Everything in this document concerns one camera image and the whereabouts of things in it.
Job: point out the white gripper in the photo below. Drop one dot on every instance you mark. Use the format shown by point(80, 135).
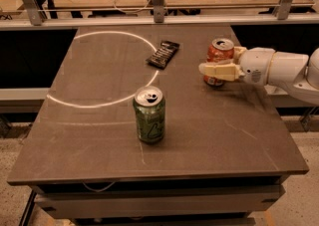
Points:
point(255, 65)

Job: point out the orange soda can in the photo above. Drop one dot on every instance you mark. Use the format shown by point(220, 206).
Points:
point(220, 51)

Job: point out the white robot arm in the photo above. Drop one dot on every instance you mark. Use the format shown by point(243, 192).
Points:
point(296, 74)

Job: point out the green soda can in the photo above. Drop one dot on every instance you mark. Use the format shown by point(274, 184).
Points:
point(149, 106)

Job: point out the black snack packet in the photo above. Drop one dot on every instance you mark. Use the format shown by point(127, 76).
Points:
point(161, 57)

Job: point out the left metal rail bracket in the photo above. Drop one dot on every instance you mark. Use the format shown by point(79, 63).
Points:
point(35, 15)

